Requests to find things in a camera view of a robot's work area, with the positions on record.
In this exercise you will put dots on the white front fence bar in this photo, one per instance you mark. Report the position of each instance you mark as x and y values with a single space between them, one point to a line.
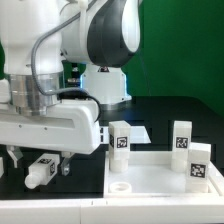
155 210

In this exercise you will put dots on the white sheet with markers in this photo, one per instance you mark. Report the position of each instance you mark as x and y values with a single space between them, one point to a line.
138 135

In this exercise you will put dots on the white left fence piece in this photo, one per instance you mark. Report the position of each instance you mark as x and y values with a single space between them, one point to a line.
1 167

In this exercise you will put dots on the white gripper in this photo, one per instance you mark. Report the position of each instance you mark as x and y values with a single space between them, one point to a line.
69 127

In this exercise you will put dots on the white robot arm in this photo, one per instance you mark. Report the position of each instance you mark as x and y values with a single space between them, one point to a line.
37 37

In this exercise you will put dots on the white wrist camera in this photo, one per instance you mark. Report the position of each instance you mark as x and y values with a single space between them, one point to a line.
5 96

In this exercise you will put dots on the white square tabletop tray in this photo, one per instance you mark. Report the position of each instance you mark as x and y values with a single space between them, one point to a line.
149 175

